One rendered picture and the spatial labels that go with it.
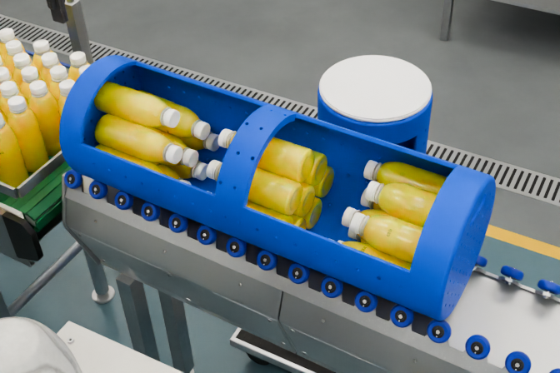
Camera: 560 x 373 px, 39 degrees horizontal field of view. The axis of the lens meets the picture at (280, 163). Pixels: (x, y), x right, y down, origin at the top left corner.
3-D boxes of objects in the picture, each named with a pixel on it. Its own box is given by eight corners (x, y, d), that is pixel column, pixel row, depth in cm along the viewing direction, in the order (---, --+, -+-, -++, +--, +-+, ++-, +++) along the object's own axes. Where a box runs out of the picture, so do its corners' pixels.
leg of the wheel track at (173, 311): (187, 385, 250) (162, 251, 209) (172, 378, 253) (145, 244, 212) (197, 371, 254) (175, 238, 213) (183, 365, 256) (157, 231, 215)
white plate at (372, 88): (305, 65, 202) (305, 69, 202) (340, 128, 181) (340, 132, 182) (405, 47, 207) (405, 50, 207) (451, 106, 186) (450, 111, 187)
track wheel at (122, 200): (131, 194, 174) (137, 193, 176) (115, 187, 176) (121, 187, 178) (126, 212, 175) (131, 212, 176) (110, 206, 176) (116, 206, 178)
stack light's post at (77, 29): (132, 271, 288) (71, 6, 216) (123, 267, 289) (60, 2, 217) (139, 264, 290) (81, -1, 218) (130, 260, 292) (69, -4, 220)
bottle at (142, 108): (88, 109, 172) (156, 132, 165) (96, 78, 172) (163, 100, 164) (109, 111, 179) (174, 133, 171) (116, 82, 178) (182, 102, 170)
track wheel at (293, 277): (309, 266, 156) (313, 266, 158) (290, 259, 158) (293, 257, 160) (302, 287, 157) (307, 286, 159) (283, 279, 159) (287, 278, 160)
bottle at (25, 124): (56, 163, 197) (38, 103, 184) (32, 177, 193) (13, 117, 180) (38, 151, 200) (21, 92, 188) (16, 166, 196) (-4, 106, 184)
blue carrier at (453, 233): (432, 352, 143) (452, 240, 126) (69, 197, 178) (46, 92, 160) (482, 257, 163) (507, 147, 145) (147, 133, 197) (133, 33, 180)
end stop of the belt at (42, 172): (21, 198, 179) (18, 188, 178) (18, 197, 180) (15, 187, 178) (130, 106, 205) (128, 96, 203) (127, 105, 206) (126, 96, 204)
